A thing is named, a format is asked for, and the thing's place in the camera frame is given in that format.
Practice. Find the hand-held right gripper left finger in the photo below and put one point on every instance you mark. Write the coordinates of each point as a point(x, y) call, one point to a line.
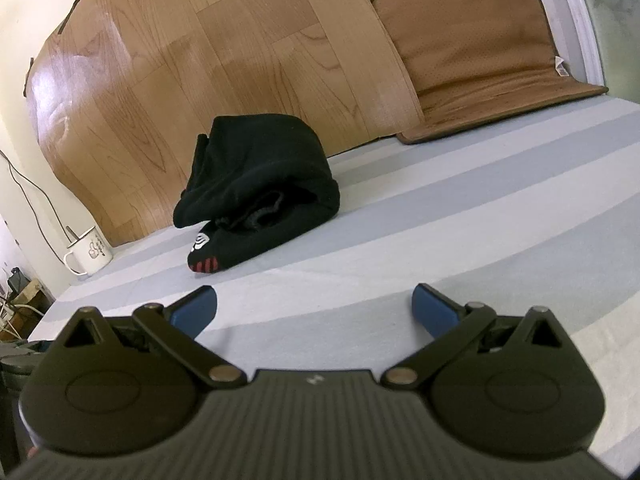
point(195, 310)

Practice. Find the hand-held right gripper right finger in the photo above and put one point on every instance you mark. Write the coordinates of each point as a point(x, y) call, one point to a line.
point(435, 310)

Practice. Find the black reindeer knit sweater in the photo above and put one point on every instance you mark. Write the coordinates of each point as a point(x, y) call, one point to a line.
point(265, 185)

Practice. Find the background household clutter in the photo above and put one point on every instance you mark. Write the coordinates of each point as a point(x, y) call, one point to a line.
point(22, 305)

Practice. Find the striped bed sheet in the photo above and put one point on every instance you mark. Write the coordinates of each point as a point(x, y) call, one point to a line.
point(450, 210)

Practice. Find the white enamel mug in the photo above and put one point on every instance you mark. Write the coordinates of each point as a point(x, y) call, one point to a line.
point(92, 252)

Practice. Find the spoon in mug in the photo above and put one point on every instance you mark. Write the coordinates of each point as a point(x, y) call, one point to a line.
point(70, 233)

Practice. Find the wood-grain vinyl sheet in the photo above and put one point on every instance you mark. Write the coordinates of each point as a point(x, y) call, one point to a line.
point(225, 75)

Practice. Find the brown seat cushion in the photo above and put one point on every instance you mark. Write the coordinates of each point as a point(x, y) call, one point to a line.
point(480, 55)

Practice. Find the black tape strip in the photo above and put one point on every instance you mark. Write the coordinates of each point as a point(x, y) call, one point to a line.
point(72, 12)
point(29, 77)

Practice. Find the white window frame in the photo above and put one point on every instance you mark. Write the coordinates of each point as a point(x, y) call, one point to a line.
point(580, 20)

